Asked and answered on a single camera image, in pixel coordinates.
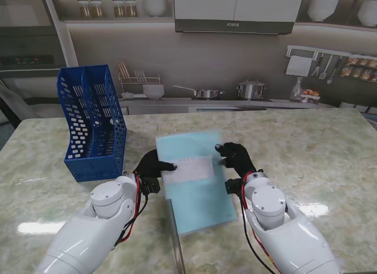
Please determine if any black metal stand leg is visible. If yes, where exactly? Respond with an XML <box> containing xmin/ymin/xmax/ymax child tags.
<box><xmin>0</xmin><ymin>80</ymin><xmax>21</xmax><ymax>130</ymax></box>

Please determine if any printed kitchen scene backdrop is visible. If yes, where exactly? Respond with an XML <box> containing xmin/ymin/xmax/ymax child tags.
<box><xmin>0</xmin><ymin>0</ymin><xmax>377</xmax><ymax>121</ymax></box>

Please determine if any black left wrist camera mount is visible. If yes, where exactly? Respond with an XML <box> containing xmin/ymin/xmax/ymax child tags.
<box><xmin>140</xmin><ymin>177</ymin><xmax>161</xmax><ymax>196</ymax></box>

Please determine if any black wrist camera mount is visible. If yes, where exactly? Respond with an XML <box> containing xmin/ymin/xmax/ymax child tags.
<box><xmin>140</xmin><ymin>177</ymin><xmax>161</xmax><ymax>196</ymax></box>
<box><xmin>224</xmin><ymin>178</ymin><xmax>244</xmax><ymax>197</ymax></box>

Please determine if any left arm red cable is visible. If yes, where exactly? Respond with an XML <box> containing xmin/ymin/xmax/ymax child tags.
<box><xmin>113</xmin><ymin>172</ymin><xmax>148</xmax><ymax>248</ymax></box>

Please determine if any right arm red cable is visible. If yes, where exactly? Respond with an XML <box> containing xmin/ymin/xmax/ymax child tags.
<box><xmin>240</xmin><ymin>173</ymin><xmax>280</xmax><ymax>274</ymax></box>

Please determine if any blue perforated plastic file rack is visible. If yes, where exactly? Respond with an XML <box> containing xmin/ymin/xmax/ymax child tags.
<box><xmin>57</xmin><ymin>64</ymin><xmax>128</xmax><ymax>184</ymax></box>

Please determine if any grey folder slide bar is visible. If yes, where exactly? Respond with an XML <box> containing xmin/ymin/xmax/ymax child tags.
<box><xmin>166</xmin><ymin>198</ymin><xmax>187</xmax><ymax>274</ymax></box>

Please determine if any white printed receipt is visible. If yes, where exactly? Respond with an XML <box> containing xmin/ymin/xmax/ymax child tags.
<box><xmin>173</xmin><ymin>156</ymin><xmax>215</xmax><ymax>184</ymax></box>

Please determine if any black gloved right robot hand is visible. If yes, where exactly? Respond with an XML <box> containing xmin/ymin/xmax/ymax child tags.
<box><xmin>214</xmin><ymin>142</ymin><xmax>257</xmax><ymax>179</ymax></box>

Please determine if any arm red cable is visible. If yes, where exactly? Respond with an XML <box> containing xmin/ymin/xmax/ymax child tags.
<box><xmin>240</xmin><ymin>173</ymin><xmax>280</xmax><ymax>274</ymax></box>
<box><xmin>113</xmin><ymin>172</ymin><xmax>148</xmax><ymax>248</ymax></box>

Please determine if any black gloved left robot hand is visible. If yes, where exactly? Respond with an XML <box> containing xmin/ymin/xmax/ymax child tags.
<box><xmin>133</xmin><ymin>148</ymin><xmax>178</xmax><ymax>180</ymax></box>

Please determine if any light blue translucent folder cover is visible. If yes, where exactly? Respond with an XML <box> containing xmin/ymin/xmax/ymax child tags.
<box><xmin>155</xmin><ymin>130</ymin><xmax>239</xmax><ymax>236</ymax></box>

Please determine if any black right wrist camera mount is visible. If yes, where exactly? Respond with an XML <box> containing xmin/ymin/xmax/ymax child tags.
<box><xmin>224</xmin><ymin>178</ymin><xmax>244</xmax><ymax>197</ymax></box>

